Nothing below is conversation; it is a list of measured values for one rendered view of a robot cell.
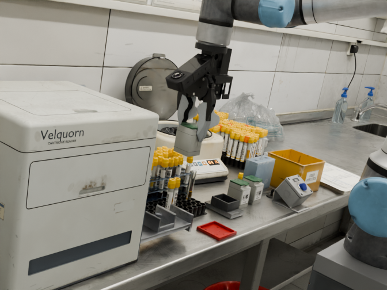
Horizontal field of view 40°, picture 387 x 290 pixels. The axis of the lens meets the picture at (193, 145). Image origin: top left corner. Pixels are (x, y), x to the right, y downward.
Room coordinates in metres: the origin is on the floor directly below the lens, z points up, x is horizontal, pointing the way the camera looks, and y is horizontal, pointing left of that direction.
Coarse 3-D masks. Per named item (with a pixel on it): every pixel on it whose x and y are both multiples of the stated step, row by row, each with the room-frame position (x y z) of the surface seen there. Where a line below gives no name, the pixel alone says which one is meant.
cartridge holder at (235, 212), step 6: (216, 198) 1.27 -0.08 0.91; (222, 198) 1.31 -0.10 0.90; (228, 198) 1.30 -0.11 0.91; (210, 204) 1.27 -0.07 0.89; (216, 204) 1.27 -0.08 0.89; (222, 204) 1.25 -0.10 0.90; (228, 204) 1.24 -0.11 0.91; (234, 204) 1.27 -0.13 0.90; (216, 210) 1.26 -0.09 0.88; (222, 210) 1.25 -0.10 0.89; (228, 210) 1.25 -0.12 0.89; (234, 210) 1.26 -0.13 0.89; (240, 210) 1.27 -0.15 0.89; (228, 216) 1.24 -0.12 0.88; (234, 216) 1.24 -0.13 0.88
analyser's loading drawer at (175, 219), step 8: (160, 208) 1.06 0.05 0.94; (176, 208) 1.10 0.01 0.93; (152, 216) 1.01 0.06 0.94; (160, 216) 1.05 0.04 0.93; (168, 216) 1.04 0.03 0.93; (176, 216) 1.09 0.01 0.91; (184, 216) 1.08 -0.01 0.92; (192, 216) 1.07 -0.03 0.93; (144, 224) 1.02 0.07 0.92; (152, 224) 1.01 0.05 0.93; (160, 224) 1.00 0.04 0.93; (168, 224) 1.02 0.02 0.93; (176, 224) 1.05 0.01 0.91; (184, 224) 1.06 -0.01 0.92; (144, 232) 0.98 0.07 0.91; (152, 232) 0.99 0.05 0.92; (160, 232) 1.00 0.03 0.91; (168, 232) 1.01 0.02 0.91; (144, 240) 0.96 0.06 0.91
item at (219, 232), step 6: (210, 222) 1.17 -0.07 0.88; (216, 222) 1.18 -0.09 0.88; (198, 228) 1.13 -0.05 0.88; (204, 228) 1.14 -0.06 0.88; (210, 228) 1.15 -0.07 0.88; (216, 228) 1.16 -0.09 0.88; (222, 228) 1.16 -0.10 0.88; (228, 228) 1.16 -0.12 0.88; (210, 234) 1.11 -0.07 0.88; (216, 234) 1.12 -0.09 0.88; (222, 234) 1.13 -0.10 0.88; (228, 234) 1.12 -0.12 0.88; (234, 234) 1.14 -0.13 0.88
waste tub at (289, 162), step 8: (272, 152) 1.60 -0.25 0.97; (280, 152) 1.63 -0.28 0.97; (288, 152) 1.67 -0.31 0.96; (296, 152) 1.66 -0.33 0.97; (280, 160) 1.55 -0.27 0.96; (288, 160) 1.53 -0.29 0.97; (296, 160) 1.66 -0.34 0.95; (304, 160) 1.64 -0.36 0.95; (312, 160) 1.62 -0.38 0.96; (320, 160) 1.61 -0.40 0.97; (280, 168) 1.55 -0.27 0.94; (288, 168) 1.53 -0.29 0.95; (296, 168) 1.51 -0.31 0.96; (304, 168) 1.50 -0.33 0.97; (312, 168) 1.54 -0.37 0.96; (320, 168) 1.58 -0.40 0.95; (272, 176) 1.56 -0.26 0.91; (280, 176) 1.54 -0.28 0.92; (288, 176) 1.53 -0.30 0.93; (304, 176) 1.51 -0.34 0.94; (312, 176) 1.55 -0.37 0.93; (320, 176) 1.59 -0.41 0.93; (272, 184) 1.56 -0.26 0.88; (312, 184) 1.56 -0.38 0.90
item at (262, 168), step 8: (248, 160) 1.45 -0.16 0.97; (256, 160) 1.46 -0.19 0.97; (264, 160) 1.48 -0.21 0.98; (272, 160) 1.50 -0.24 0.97; (248, 168) 1.45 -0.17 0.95; (256, 168) 1.43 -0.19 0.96; (264, 168) 1.47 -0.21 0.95; (272, 168) 1.51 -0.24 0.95; (256, 176) 1.44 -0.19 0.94; (264, 176) 1.48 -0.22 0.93; (264, 184) 1.49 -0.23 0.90; (264, 192) 1.46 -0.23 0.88
